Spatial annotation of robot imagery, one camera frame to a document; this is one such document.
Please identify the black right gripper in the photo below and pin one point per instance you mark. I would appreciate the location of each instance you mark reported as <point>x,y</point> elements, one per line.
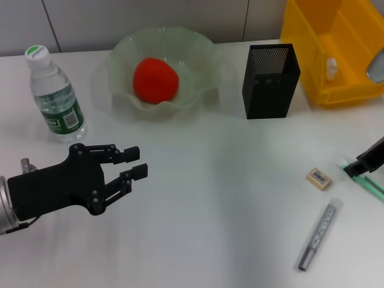
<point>375,156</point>

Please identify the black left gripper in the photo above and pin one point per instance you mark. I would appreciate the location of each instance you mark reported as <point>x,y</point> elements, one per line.
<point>60,186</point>

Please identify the green pen white tip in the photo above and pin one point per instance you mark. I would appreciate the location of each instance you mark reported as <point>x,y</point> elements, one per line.
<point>375,189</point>

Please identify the orange-red round fruit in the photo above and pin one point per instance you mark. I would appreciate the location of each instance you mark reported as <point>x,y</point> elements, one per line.
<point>156,81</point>

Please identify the clear water bottle green label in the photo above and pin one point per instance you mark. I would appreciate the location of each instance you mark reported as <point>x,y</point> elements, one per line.
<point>63,102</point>

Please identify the beige eraser with barcode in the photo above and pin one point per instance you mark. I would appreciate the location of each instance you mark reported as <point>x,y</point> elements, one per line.
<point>319,178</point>

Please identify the grey pen in clear sleeve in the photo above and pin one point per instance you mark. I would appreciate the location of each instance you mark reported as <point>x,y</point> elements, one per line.
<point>321,234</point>

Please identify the black mesh pen holder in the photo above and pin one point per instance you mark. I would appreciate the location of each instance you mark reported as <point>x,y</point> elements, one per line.
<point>264,99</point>

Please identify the pale green glass fruit bowl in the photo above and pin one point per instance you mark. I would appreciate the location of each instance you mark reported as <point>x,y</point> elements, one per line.
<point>195,60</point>

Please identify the yellow plastic bin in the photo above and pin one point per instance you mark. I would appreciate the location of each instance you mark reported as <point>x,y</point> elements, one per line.
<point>300,39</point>

